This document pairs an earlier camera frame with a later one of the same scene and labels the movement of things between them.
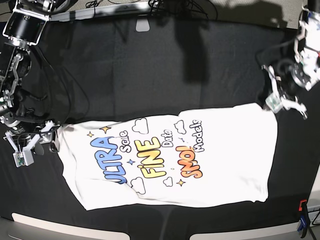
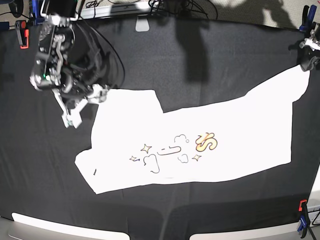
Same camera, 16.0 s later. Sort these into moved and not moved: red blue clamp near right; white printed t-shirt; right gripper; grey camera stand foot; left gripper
Moved: white printed t-shirt; left gripper; right gripper
Not moved: red blue clamp near right; grey camera stand foot
